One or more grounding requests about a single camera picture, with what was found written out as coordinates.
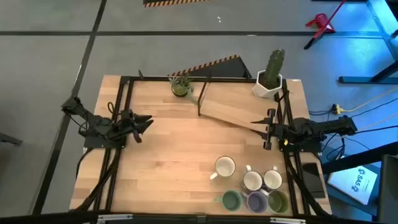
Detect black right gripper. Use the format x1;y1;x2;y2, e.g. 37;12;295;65
251;108;292;151

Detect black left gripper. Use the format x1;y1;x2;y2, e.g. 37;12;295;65
119;108;154;144

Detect white mug with blue leaves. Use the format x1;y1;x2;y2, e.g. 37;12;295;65
262;166;284;191
241;164;264;192

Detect yellow mug with white handle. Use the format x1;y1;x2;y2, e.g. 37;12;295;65
210;155;237;181

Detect purple mug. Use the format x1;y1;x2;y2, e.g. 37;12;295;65
241;190;269;215

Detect white mug with green inside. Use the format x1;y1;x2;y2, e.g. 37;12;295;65
260;188;290;215

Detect light green mug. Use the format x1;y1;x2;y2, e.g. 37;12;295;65
214;189;244;213

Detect small succulent in pot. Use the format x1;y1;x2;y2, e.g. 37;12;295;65
169;73;195;98

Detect tall cactus in white pot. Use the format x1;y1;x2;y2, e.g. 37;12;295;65
251;49;286;100

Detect black ramp with hazard stripes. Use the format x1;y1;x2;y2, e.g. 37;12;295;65
167;54;253;79

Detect black smartphone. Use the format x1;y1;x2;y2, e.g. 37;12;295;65
302;162;326;199

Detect white box with blue print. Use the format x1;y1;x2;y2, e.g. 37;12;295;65
326;165;379;206

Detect red and black broom stick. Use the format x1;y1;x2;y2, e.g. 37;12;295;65
303;0;347;50

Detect red dustpan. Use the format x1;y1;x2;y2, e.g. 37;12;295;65
305;12;336;34

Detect black mat with hazard stripes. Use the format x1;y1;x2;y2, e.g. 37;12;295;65
142;0;211;8

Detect black rig bar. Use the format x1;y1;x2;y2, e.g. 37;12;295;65
0;210;398;224

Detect black computer monitor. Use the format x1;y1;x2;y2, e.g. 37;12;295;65
377;154;398;224

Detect black aluminium table frame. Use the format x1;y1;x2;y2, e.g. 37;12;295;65
73;70;331;218

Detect silver metal bracket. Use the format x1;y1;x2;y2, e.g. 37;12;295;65
96;213;134;224
269;217;307;224

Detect yellow floor cable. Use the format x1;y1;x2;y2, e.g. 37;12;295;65
341;88;398;112

